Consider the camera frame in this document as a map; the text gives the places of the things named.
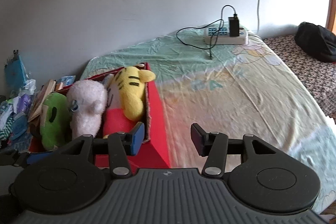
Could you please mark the green plush toy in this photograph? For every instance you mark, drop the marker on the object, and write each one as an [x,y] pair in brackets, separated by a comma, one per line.
[55,122]

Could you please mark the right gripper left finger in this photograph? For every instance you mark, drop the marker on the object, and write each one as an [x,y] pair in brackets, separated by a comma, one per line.
[113,151]

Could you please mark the red cardboard box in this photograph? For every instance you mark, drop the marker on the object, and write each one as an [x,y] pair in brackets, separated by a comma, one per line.
[154,150]

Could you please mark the pink plush bunny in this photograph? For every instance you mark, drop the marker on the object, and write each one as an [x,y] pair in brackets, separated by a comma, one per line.
[86,100]

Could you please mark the black bag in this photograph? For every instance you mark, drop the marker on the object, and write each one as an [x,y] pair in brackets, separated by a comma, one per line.
[316,41]

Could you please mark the black power adapter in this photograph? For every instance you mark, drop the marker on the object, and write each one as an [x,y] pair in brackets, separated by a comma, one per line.
[234,26]

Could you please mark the blue plastic-wrapped package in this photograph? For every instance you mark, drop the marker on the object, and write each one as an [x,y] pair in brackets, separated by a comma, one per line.
[15,73]

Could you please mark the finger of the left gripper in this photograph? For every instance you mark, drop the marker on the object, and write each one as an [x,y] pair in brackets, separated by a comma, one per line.
[23,159]

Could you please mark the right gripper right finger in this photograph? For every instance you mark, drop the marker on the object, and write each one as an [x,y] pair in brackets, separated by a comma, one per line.
[215,146]

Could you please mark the yellow tiger plush toy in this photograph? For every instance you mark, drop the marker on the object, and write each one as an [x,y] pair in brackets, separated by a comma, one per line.
[126,99]

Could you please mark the stack of books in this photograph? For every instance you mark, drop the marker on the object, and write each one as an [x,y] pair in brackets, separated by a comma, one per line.
[59,86]

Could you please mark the white power strip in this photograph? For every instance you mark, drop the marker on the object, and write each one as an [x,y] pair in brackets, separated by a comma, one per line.
[221,36]

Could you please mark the dark patterned mattress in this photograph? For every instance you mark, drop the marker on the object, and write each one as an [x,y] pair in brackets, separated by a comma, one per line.
[316,76]

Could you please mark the pile of clothes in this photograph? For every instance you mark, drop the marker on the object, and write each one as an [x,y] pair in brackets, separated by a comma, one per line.
[15,111]

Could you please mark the green patterned bed sheet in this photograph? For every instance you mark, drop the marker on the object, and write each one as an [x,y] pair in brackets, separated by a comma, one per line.
[236,90]

